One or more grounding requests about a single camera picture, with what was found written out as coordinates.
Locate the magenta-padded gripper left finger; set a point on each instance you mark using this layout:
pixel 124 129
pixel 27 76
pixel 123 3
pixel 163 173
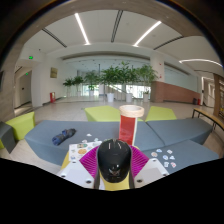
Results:
pixel 80 173

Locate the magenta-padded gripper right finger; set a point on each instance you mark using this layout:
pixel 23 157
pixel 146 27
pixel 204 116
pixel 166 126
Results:
pixel 146 171

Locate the black computer mouse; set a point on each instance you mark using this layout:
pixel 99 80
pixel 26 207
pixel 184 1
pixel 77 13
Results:
pixel 114 160

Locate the group of small stickers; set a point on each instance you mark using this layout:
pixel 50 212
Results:
pixel 165 158

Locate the white sticker sheet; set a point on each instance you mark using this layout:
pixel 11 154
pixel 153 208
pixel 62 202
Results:
pixel 78 150

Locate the grey upholstered bench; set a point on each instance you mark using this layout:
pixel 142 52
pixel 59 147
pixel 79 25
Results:
pixel 196 155
pixel 180 130
pixel 43 136

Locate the lime green upholstered bench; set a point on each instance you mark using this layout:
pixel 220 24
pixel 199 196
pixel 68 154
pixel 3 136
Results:
pixel 101 114
pixel 160 114
pixel 21 125

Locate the red fire cabinet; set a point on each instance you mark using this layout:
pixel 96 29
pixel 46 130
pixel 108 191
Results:
pixel 52 97

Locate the dark grey cube seat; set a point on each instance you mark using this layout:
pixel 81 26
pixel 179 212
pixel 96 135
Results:
pixel 6 136

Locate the wooden bench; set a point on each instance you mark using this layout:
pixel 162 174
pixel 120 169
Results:
pixel 208 116

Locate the row of potted green plants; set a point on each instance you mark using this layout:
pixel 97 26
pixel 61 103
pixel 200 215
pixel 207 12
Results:
pixel 115 75

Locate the green exit sign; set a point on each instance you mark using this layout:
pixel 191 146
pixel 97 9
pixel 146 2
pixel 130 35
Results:
pixel 30 57

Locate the ceiling strip lights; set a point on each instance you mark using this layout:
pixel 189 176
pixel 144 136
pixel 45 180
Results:
pixel 81 29

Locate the golden wall plaque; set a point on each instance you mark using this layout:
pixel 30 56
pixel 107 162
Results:
pixel 53 72

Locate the black wall screen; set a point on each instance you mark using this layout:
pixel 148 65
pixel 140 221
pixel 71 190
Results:
pixel 1 80

